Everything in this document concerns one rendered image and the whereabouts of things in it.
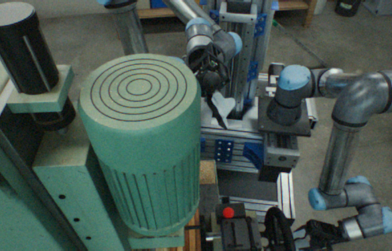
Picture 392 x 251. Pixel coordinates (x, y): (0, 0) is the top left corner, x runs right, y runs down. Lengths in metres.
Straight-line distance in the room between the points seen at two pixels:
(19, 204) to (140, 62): 0.28
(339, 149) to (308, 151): 1.43
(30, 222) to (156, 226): 0.21
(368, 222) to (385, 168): 1.42
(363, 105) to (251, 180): 1.12
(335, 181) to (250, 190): 0.87
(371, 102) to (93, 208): 0.71
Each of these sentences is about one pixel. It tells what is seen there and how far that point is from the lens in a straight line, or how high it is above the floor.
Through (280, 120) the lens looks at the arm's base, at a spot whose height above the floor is 0.84.
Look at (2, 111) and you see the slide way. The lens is 0.45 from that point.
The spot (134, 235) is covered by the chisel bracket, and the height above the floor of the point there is 1.07.
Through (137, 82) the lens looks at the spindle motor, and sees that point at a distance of 0.45.
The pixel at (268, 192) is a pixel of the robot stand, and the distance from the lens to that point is 1.87.
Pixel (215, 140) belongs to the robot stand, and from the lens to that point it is 1.46.
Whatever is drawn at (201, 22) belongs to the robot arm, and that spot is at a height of 1.36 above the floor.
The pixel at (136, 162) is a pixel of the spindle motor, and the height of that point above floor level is 1.45.
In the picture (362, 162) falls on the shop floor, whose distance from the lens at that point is 2.50.
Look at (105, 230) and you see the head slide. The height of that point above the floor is 1.20.
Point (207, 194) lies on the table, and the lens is 1.02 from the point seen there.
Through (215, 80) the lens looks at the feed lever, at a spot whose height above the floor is 1.41.
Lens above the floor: 1.79
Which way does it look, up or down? 47 degrees down
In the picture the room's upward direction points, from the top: straight up
